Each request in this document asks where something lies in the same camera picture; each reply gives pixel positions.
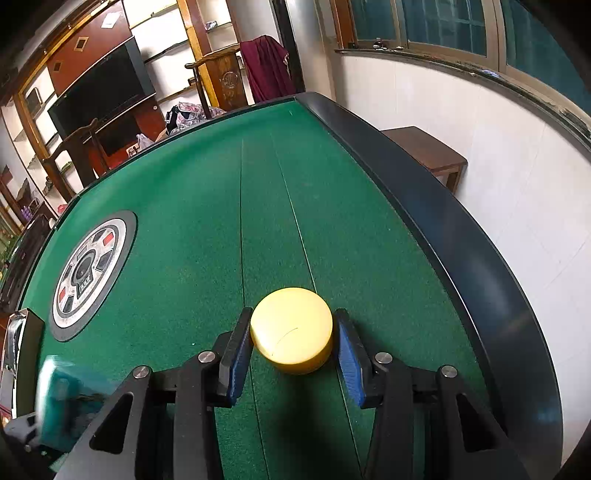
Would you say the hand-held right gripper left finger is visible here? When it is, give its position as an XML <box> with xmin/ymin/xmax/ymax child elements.
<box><xmin>55</xmin><ymin>307</ymin><xmax>254</xmax><ymax>480</ymax></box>

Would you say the maroon cloth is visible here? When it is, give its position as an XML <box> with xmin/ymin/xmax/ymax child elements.
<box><xmin>240</xmin><ymin>36</ymin><xmax>297</xmax><ymax>103</ymax></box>

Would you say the teal packet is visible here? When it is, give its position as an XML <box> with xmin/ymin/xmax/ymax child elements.
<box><xmin>36</xmin><ymin>357</ymin><xmax>114</xmax><ymax>455</ymax></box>

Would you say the round table centre panel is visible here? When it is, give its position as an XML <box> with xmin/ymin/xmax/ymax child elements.
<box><xmin>47</xmin><ymin>210</ymin><xmax>138</xmax><ymax>343</ymax></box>

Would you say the white standing air conditioner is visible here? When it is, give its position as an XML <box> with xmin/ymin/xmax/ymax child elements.
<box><xmin>273</xmin><ymin>0</ymin><xmax>339</xmax><ymax>94</ymax></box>

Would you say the yellow round container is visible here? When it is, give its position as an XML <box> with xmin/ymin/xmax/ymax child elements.
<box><xmin>249</xmin><ymin>287</ymin><xmax>334</xmax><ymax>374</ymax></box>

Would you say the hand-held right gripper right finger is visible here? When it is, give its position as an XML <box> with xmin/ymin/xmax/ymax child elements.
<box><xmin>333</xmin><ymin>307</ymin><xmax>532</xmax><ymax>480</ymax></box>

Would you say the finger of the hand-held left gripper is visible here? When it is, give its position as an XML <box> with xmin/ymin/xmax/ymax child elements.
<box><xmin>2</xmin><ymin>412</ymin><xmax>47</xmax><ymax>462</ymax></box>

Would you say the black flat television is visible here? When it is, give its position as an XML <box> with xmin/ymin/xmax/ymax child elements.
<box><xmin>47</xmin><ymin>37</ymin><xmax>157</xmax><ymax>139</ymax></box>

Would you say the dark wooden chair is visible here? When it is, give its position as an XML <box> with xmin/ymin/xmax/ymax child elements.
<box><xmin>41</xmin><ymin>117</ymin><xmax>112</xmax><ymax>200</ymax></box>

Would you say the green framed window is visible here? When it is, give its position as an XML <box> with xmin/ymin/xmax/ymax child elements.
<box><xmin>333</xmin><ymin>0</ymin><xmax>591</xmax><ymax>139</ymax></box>

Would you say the carved wooden chair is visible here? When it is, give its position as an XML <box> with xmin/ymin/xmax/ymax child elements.
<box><xmin>185</xmin><ymin>45</ymin><xmax>251</xmax><ymax>117</ymax></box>

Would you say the brown wooden stool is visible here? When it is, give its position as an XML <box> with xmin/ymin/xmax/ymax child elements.
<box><xmin>380</xmin><ymin>126</ymin><xmax>468</xmax><ymax>195</ymax></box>

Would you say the floral bag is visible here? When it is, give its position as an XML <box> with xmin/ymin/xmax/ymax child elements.
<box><xmin>165</xmin><ymin>102</ymin><xmax>227</xmax><ymax>137</ymax></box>

